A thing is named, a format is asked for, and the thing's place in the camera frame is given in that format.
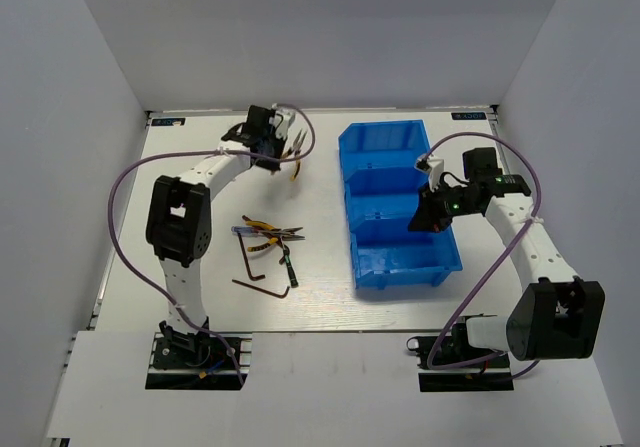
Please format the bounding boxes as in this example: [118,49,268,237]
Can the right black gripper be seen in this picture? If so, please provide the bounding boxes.
[408,178,480,233]

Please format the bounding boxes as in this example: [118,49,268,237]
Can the yellow pliers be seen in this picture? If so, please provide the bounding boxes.
[242,216,305,253]
[282,130,308,182]

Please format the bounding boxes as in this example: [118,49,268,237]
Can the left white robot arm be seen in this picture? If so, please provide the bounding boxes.
[146,106,295,366]

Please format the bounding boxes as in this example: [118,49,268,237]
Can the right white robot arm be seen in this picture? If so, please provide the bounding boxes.
[408,147,605,366]

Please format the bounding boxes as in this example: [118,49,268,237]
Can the blue plastic bin near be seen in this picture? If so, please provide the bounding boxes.
[345,193,462,290]

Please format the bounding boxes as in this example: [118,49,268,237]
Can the blue plastic bin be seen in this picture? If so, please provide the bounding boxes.
[338,120,430,197]
[345,193,462,290]

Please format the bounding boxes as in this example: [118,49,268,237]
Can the blue plastic bin far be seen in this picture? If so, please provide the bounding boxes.
[338,120,430,197]

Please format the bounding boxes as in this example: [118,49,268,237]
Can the left corner label sticker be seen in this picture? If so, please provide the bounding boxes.
[151,117,186,127]

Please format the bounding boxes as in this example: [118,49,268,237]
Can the corner label sticker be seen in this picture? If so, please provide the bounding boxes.
[451,112,487,121]
[151,117,186,127]

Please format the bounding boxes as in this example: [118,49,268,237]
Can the right corner label sticker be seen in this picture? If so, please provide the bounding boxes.
[451,112,487,121]

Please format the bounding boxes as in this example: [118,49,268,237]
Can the brown hex key short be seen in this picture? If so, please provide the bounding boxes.
[237,234,266,282]

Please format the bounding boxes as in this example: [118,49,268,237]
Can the green black small screwdriver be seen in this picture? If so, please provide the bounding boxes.
[281,244,299,288]

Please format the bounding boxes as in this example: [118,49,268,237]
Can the brown hex key long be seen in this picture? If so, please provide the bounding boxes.
[231,279,291,299]

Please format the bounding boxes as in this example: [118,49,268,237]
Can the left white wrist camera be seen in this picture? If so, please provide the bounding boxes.
[270,104,296,140]

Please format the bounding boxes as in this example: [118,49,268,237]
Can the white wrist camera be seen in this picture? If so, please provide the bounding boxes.
[414,153,444,191]
[270,104,296,140]

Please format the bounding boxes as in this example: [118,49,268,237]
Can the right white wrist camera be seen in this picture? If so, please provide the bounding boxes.
[414,153,444,191]

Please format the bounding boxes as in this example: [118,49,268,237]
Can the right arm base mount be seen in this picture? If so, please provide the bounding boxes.
[406,334,514,393]

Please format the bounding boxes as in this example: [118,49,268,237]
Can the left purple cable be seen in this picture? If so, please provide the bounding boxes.
[108,104,316,386]

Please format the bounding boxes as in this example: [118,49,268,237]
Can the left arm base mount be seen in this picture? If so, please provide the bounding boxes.
[145,322,252,391]

